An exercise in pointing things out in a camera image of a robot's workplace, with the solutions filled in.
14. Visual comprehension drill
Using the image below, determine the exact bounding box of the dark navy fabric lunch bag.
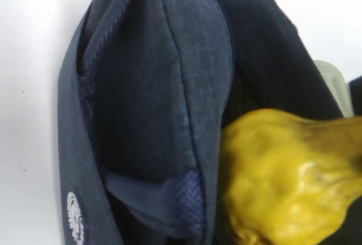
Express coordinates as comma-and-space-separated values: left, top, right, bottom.
56, 0, 362, 245

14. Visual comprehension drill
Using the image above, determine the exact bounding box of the green lidded glass food container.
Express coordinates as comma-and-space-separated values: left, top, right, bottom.
314, 60, 354, 118

